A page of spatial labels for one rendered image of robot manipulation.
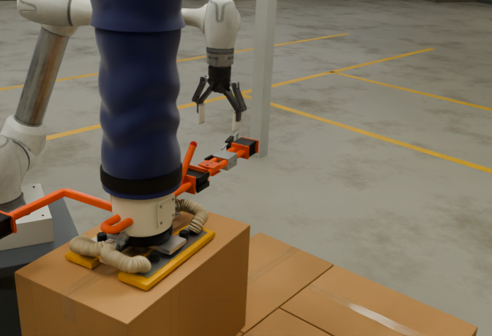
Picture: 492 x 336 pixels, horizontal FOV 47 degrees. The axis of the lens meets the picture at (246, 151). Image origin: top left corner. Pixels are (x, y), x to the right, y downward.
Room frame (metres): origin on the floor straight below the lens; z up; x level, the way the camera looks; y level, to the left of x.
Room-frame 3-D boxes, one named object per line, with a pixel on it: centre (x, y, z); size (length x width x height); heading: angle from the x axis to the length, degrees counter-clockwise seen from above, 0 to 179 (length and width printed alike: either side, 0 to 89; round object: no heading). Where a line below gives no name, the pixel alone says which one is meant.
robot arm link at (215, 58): (1.84, 0.10, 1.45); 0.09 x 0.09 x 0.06
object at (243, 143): (1.99, 0.00, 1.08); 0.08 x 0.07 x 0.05; 152
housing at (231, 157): (1.88, 0.07, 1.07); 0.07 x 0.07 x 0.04; 62
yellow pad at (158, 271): (1.42, 0.20, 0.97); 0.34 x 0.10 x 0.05; 152
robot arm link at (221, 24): (1.85, 0.10, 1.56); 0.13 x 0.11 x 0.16; 177
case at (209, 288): (1.48, 0.29, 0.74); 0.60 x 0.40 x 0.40; 151
